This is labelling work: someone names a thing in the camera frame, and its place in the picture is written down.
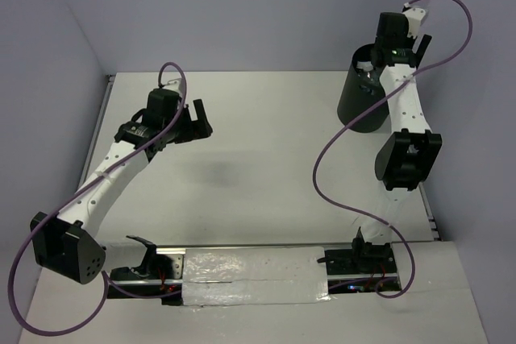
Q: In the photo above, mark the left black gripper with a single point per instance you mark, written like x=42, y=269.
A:
x=197, y=130

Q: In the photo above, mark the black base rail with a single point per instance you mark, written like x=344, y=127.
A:
x=165, y=283

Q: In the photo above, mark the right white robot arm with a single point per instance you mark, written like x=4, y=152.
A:
x=406, y=158

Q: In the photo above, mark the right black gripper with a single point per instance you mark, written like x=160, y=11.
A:
x=422, y=47

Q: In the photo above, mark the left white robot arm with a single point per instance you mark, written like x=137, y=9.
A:
x=67, y=244

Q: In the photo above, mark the black round bin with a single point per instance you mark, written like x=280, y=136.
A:
x=357, y=96

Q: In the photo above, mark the silver foil sheet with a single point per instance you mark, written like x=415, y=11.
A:
x=254, y=276

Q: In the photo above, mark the labelled clear bottle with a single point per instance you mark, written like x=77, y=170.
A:
x=367, y=72

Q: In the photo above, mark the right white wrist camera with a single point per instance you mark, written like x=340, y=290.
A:
x=415, y=16

